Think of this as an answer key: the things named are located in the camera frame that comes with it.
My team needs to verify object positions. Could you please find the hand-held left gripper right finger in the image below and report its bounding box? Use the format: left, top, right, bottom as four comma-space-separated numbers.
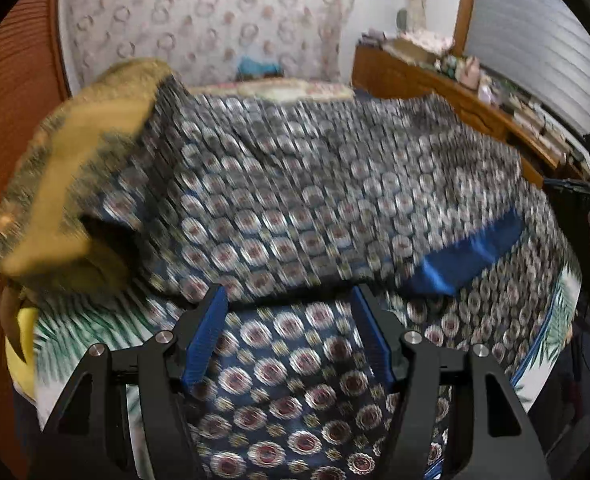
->
351, 285, 550, 480

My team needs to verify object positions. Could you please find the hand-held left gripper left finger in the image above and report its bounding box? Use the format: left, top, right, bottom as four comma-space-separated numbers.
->
40, 284, 230, 480

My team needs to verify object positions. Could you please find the navy patterned satin pajama top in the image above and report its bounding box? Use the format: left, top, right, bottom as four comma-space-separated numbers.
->
82, 77, 576, 480

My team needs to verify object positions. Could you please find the floral leaf print bedspread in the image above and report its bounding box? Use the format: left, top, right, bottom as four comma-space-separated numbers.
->
25, 79, 584, 480

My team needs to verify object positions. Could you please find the grey window blind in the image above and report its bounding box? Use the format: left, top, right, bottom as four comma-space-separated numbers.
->
465, 0, 590, 161

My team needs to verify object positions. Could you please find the pink thermos jug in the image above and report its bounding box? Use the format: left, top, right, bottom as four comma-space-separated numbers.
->
457, 55, 480, 88

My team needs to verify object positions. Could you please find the wooden sideboard cabinet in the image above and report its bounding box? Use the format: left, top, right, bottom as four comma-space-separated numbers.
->
351, 42, 586, 191

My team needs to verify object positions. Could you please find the yellow plush toy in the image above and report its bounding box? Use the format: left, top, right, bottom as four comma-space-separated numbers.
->
0, 285, 41, 401

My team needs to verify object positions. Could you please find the white dotted cloth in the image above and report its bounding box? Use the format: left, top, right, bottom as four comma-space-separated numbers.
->
400, 30, 453, 53

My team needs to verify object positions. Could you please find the brown cardboard box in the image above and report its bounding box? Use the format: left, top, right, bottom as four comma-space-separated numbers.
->
385, 35, 426, 60

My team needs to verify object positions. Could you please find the gold patterned pillow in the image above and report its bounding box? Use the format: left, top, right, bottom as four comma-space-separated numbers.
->
0, 57, 176, 296

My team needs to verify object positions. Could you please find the box with blue cloth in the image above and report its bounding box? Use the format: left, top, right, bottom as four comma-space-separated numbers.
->
236, 56, 282, 81

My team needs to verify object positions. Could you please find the wooden louvered wardrobe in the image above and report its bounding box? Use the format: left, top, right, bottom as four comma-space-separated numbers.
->
0, 0, 71, 476

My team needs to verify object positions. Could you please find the circle patterned sheer curtain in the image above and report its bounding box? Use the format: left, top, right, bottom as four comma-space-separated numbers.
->
58, 0, 358, 93

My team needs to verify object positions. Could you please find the wooden window frame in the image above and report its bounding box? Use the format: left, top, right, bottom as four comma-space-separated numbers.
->
452, 0, 478, 56

